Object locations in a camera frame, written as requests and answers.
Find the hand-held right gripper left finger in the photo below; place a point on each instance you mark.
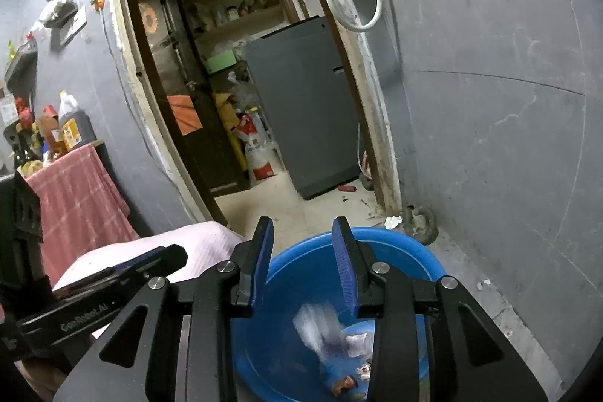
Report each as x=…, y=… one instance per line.
x=263, y=275

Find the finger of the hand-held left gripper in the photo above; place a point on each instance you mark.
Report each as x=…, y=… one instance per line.
x=127, y=289
x=165, y=256

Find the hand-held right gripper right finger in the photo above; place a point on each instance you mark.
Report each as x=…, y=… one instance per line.
x=344, y=275

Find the blue plastic basin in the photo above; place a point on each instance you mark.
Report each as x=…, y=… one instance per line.
x=292, y=260

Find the white wrapper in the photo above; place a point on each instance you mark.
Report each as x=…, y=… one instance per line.
x=318, y=329

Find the red brown wrapper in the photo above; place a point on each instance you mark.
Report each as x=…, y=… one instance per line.
x=344, y=384

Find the white tissue scrap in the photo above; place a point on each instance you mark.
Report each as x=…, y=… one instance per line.
x=392, y=222

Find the pink checked cloth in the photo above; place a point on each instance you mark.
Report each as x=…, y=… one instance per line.
x=80, y=199

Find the small red stick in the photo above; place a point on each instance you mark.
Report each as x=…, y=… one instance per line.
x=346, y=187

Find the small wrapper scrap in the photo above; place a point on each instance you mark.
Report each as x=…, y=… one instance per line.
x=365, y=371

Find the red brown bottle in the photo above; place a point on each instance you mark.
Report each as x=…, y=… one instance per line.
x=52, y=131

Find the red white bag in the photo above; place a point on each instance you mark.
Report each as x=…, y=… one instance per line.
x=256, y=147

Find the oil jug yellow label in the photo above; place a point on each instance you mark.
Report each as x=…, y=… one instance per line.
x=75, y=124

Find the orange cloth on door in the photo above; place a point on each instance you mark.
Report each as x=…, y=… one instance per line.
x=184, y=114

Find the yellow bag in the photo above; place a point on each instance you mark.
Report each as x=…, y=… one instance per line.
x=231, y=114

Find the grey washing machine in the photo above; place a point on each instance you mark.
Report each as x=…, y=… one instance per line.
x=306, y=100

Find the dark wooden door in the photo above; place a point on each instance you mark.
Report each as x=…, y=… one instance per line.
x=188, y=67

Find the green plastic container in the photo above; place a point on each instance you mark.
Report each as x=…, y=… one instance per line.
x=221, y=62

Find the sunflower decoration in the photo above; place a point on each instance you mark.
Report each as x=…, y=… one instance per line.
x=149, y=18

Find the hanging plastic bag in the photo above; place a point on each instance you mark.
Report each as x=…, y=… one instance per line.
x=57, y=4

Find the wooden door frame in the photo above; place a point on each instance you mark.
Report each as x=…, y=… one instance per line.
x=372, y=124

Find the wall switch plate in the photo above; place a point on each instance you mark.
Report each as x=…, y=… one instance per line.
x=70, y=27

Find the orange wall hook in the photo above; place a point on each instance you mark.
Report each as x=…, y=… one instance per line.
x=98, y=1

